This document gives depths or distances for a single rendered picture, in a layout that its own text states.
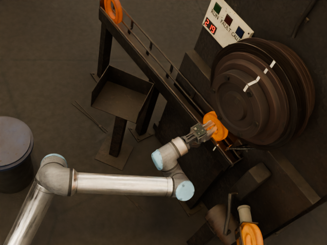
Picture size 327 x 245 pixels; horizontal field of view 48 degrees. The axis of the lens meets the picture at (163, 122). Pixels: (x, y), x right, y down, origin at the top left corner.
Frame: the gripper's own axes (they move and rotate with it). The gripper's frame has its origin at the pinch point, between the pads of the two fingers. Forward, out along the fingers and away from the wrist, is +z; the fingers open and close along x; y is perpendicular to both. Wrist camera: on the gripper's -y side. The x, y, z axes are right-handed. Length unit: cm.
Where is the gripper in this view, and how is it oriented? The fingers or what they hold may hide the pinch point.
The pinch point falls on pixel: (216, 124)
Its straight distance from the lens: 186.8
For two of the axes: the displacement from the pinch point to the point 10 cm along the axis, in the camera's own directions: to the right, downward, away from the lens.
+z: 8.3, -5.1, 2.0
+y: -0.3, -3.9, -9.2
